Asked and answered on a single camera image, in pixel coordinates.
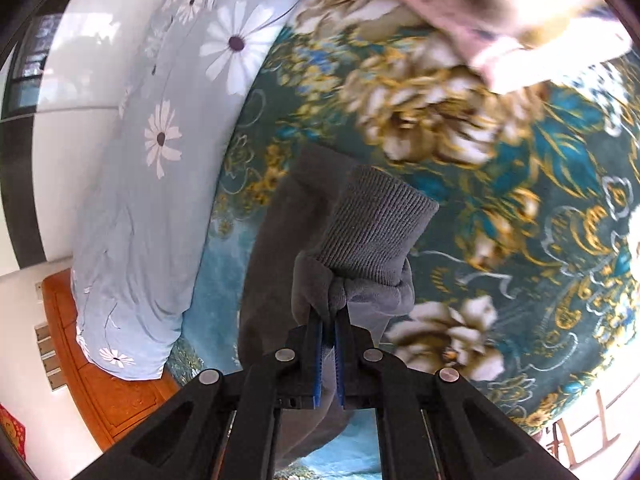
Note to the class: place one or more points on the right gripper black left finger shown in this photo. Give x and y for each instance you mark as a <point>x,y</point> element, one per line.
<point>222,426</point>

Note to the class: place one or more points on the dark grey sweatshirt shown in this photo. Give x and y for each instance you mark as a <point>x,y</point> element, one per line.
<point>335,239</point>

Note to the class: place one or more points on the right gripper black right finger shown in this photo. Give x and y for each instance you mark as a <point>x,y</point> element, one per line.
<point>432,426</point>

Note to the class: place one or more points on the light blue daisy quilt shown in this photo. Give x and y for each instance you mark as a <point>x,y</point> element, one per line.
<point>142,228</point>

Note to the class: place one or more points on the pink folded garment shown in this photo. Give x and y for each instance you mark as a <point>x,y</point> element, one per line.
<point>512,44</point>

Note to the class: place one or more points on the orange wooden bed frame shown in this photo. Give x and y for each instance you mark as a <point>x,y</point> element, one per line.
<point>110,407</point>

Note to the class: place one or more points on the teal floral bed blanket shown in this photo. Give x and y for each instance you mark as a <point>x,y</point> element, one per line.
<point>528,273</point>

